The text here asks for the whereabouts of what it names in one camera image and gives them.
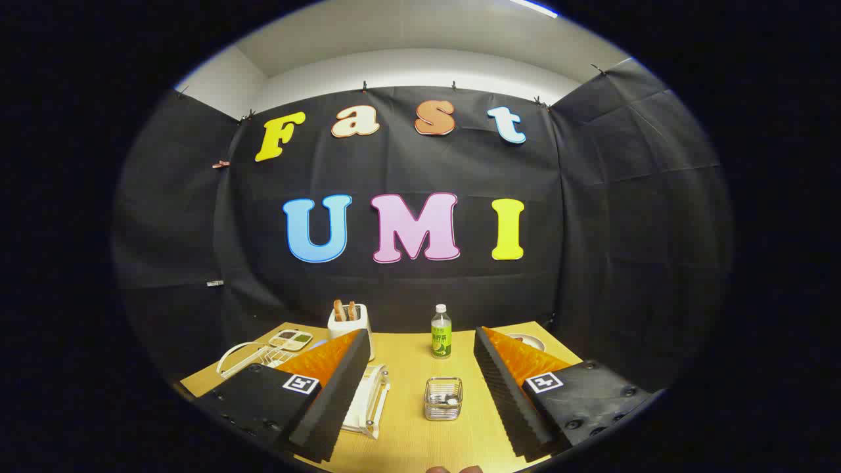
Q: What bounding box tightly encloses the black backdrop cloth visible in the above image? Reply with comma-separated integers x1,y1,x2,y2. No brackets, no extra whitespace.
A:
112,58,733,395

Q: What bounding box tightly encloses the ceiling light strip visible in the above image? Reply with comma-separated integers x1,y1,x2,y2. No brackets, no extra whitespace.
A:
509,0,559,18

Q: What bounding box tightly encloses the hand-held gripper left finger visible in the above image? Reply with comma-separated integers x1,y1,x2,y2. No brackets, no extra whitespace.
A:
194,328,372,464

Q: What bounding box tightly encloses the small compartment tray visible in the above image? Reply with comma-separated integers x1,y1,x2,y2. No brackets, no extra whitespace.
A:
269,329,313,352

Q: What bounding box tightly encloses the white toaster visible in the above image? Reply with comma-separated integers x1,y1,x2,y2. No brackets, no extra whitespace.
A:
327,305,375,362

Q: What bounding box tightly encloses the green label drink bottle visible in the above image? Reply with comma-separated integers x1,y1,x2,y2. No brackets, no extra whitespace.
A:
431,304,453,359

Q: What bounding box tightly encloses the metal wire basket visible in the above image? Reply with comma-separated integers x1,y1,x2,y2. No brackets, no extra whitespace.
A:
424,377,463,422

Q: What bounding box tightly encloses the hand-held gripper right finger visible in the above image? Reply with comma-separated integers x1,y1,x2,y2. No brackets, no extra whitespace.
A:
473,327,654,462

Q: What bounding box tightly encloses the white wire dish rack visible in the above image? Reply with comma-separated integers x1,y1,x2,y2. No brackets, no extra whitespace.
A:
217,340,392,441

